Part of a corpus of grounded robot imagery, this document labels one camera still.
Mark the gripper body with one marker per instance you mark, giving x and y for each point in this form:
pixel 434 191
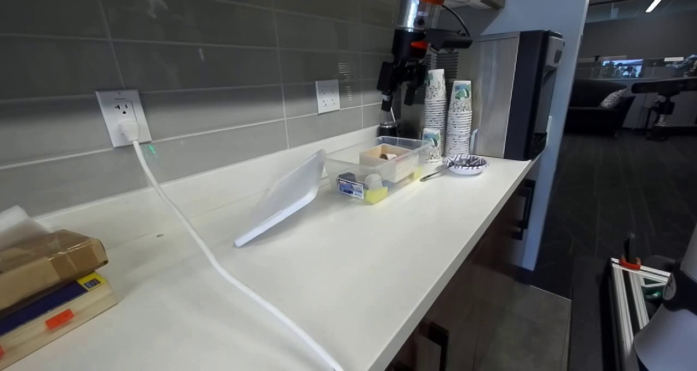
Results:
pixel 416 47

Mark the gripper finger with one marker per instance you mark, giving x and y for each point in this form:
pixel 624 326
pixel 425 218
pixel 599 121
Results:
pixel 415 82
pixel 387 82

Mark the small tan box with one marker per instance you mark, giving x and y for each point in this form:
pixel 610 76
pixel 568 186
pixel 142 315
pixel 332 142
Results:
pixel 395 161

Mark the clear plastic container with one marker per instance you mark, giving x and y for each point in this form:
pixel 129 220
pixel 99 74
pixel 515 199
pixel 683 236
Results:
pixel 354 183

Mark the white container lid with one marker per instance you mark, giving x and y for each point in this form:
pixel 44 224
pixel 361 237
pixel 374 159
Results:
pixel 286 196

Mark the brown cardboard box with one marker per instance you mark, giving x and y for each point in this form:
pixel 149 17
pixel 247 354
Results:
pixel 49 262

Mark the flat blue and tan box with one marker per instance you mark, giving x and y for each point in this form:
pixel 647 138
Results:
pixel 49 316

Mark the stack of paper cups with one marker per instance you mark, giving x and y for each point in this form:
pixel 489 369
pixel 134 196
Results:
pixel 435 107
pixel 459 123

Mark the small black cylinder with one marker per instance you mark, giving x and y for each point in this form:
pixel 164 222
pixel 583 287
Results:
pixel 389 129

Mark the printed paper cup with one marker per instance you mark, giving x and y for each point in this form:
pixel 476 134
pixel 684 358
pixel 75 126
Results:
pixel 433 145

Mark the steel and black appliance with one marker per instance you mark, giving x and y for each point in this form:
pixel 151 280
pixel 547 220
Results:
pixel 506 98

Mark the metal spoon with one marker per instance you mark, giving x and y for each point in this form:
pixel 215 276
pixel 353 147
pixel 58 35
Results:
pixel 433 174

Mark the yellow sponge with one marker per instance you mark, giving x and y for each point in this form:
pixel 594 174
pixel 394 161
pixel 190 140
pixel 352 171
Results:
pixel 377 195

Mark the dark sofa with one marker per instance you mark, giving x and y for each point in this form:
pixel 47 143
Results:
pixel 591 109

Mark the patterned cushion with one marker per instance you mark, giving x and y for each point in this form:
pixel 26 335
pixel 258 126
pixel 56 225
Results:
pixel 613 98

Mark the monitor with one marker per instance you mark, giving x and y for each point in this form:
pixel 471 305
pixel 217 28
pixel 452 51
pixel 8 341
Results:
pixel 622 68

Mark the ceiling light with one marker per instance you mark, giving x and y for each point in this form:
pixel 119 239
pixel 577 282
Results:
pixel 654 5

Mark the orange clamp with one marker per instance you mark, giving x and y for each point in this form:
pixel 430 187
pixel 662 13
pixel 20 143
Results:
pixel 630 262

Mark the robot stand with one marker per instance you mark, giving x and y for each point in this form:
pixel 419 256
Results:
pixel 626 305

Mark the clear plastic bag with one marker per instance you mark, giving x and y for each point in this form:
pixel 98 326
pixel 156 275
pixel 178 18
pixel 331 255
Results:
pixel 16 226

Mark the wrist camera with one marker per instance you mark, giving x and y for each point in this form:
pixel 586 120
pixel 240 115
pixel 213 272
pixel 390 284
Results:
pixel 452 38

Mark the wall socket with white plug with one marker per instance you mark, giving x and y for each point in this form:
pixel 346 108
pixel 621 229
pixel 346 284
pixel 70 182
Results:
pixel 122 115

